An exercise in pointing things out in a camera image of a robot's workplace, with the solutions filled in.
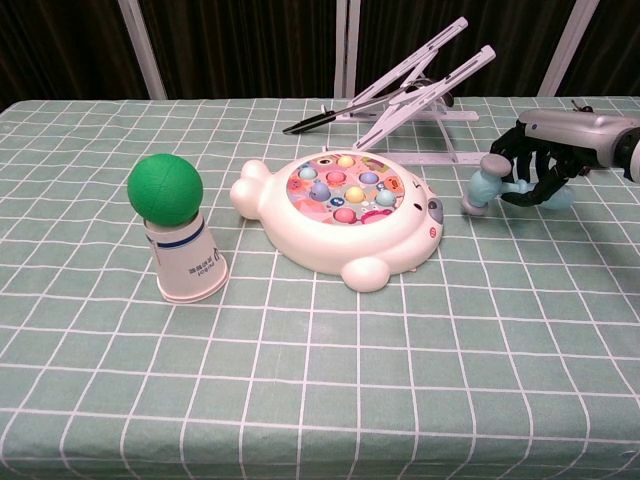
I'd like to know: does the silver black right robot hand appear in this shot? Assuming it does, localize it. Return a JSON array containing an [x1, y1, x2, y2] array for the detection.
[[489, 108, 627, 210]]

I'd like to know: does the light blue toy hammer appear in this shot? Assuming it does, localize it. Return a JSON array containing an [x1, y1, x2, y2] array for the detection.
[[460, 153, 576, 217]]

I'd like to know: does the fish shaped toy game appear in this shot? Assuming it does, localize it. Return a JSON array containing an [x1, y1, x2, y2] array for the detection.
[[229, 152, 445, 294]]

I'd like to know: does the white folding laptop stand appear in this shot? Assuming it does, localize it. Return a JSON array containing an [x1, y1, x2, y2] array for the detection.
[[319, 16, 497, 166]]

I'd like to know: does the dark pleated curtain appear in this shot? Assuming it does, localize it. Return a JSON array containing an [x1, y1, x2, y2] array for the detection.
[[0, 0, 640, 114]]

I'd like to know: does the green checked tablecloth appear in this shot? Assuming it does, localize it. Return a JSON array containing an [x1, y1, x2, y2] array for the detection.
[[0, 95, 640, 480]]

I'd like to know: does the white paper cup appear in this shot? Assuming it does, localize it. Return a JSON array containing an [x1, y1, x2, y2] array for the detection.
[[143, 212, 230, 305]]

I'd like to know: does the green ball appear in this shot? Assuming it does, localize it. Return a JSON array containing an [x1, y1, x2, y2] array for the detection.
[[126, 153, 204, 227]]

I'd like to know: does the white frame post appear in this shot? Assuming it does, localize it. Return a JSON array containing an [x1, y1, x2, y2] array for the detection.
[[333, 0, 361, 99], [117, 0, 169, 100], [537, 0, 601, 97]]

